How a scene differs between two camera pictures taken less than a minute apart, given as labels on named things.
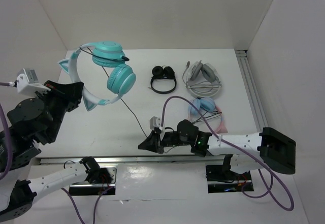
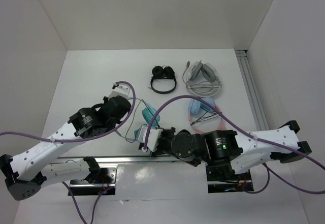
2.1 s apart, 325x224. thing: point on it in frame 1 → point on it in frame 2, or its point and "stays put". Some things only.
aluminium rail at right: x=251 y=90 stays put
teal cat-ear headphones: x=121 y=79 → x=147 y=113
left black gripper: x=72 y=92 → x=105 y=99
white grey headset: x=202 y=80 stays put
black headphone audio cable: x=122 y=59 → x=131 y=124
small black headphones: x=159 y=72 stays put
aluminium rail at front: x=144 y=159 stays put
